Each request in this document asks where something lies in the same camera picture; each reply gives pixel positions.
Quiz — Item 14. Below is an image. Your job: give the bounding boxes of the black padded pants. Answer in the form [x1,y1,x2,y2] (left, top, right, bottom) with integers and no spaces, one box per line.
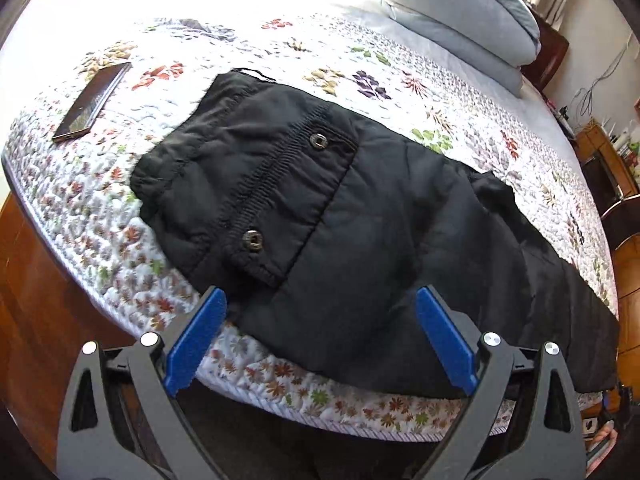
[130,70,620,399]

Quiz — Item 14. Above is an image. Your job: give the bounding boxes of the hanging white cables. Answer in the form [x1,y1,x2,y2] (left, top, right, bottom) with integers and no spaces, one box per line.
[569,29,637,122]

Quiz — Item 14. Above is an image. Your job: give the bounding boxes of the blue pillow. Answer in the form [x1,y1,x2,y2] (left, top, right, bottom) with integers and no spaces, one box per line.
[382,2,523,98]

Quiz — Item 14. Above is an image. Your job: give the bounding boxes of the black smartphone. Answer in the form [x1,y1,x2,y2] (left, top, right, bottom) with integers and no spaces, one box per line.
[52,62,131,143]

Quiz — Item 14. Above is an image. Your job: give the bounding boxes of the person's right hand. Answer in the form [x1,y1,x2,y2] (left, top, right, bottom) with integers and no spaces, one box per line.
[585,420,618,478]

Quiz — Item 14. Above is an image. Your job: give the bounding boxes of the floral quilted bedspread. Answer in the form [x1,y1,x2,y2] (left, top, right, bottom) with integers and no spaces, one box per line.
[1,0,620,442]

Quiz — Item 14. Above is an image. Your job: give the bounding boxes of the wooden desk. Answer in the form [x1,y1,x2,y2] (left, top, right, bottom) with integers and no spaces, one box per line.
[576,118,639,216]

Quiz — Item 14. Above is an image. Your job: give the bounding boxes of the folded blue duvet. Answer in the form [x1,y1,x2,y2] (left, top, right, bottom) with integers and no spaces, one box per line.
[386,0,540,67]

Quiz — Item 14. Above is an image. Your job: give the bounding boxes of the dark wooden headboard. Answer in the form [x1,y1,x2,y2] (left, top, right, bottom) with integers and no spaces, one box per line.
[521,10,570,93]

